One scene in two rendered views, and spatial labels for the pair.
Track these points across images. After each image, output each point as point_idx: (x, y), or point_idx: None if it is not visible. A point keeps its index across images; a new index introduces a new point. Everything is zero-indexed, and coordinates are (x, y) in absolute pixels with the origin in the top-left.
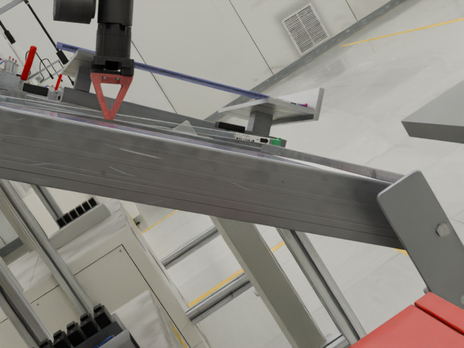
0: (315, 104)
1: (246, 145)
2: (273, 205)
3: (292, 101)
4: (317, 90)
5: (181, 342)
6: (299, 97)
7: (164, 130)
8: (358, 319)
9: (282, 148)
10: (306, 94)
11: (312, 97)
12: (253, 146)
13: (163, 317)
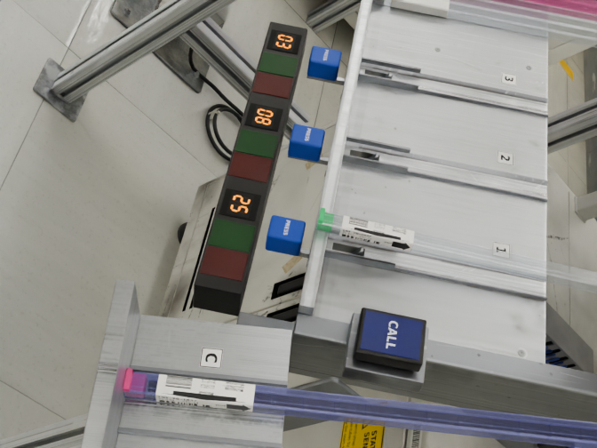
0: (139, 308)
1: (347, 323)
2: None
3: (179, 376)
4: (133, 297)
5: (367, 428)
6: (107, 440)
7: (537, 362)
8: (19, 434)
9: (340, 167)
10: (119, 375)
11: (130, 332)
12: (326, 326)
13: (404, 431)
